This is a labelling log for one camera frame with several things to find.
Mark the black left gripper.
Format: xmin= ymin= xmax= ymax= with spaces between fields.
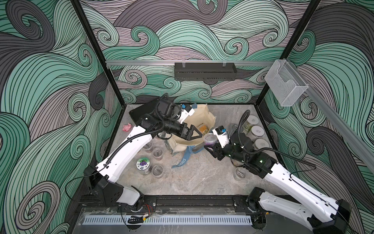
xmin=161 ymin=120 xmax=201 ymax=142

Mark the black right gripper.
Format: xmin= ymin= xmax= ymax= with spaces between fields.
xmin=205 ymin=138 xmax=246 ymax=164

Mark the purple white label jar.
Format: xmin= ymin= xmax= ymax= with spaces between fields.
xmin=204 ymin=133 xmax=218 ymax=146

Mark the beige canvas tote bag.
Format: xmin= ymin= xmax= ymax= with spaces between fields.
xmin=166 ymin=104 xmax=216 ymax=169

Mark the clear plastic seed jar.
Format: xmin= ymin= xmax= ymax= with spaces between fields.
xmin=152 ymin=147 xmax=163 ymax=161

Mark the green label seed jar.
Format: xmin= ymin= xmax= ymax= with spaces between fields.
xmin=243 ymin=115 xmax=259 ymax=132

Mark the teal bee label jar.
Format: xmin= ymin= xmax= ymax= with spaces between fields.
xmin=152 ymin=164 xmax=164 ymax=178

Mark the purple eggplant label jar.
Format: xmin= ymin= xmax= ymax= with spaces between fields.
xmin=136 ymin=157 xmax=152 ymax=175

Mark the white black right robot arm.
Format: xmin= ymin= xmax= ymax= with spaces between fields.
xmin=204 ymin=143 xmax=351 ymax=234

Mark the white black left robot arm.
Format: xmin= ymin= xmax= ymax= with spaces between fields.
xmin=84 ymin=114 xmax=203 ymax=206

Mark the orange label small jar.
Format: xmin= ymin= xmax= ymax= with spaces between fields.
xmin=198 ymin=124 xmax=209 ymax=135

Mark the black hard case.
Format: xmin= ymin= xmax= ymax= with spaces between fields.
xmin=129 ymin=98 xmax=160 ymax=126

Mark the pink small toy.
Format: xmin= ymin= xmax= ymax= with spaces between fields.
xmin=122 ymin=123 xmax=132 ymax=132

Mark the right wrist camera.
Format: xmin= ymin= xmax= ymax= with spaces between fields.
xmin=212 ymin=125 xmax=230 ymax=148

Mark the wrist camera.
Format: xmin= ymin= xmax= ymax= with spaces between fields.
xmin=212 ymin=125 xmax=230 ymax=148
xmin=178 ymin=104 xmax=195 ymax=123

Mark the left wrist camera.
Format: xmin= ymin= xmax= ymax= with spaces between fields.
xmin=178 ymin=104 xmax=195 ymax=123

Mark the black perforated wall shelf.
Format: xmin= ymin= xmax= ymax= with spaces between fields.
xmin=174 ymin=63 xmax=238 ymax=83

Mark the aluminium wall rail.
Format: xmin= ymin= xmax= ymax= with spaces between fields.
xmin=105 ymin=59 xmax=275 ymax=67

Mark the clear acrylic wall box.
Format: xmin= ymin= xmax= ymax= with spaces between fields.
xmin=265 ymin=59 xmax=309 ymax=107

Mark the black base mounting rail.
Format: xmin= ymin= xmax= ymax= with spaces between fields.
xmin=83 ymin=195 xmax=265 ymax=214

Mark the white slotted cable duct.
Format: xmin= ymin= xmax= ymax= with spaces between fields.
xmin=82 ymin=214 xmax=252 ymax=226

